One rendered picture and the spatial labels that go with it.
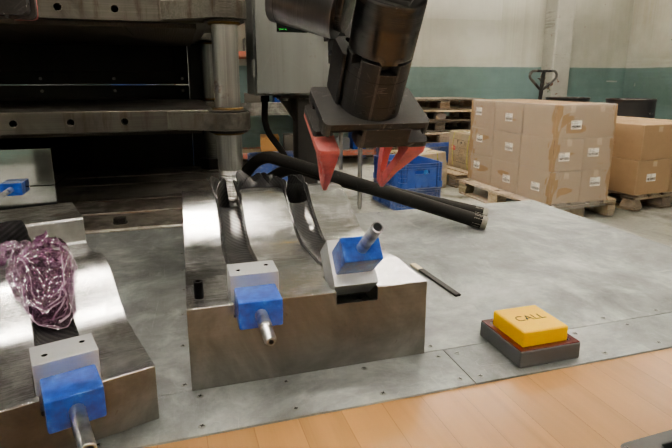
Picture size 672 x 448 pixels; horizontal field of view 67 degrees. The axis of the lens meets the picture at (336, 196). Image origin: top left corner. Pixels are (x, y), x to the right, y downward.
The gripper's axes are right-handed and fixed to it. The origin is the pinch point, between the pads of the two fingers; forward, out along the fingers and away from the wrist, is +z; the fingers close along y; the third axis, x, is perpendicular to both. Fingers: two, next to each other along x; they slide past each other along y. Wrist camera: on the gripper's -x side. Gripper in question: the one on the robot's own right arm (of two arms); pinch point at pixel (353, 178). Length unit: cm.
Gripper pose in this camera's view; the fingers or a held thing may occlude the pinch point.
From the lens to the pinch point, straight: 54.0
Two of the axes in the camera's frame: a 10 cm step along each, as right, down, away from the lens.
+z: -1.4, 7.4, 6.5
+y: -9.6, 0.6, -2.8
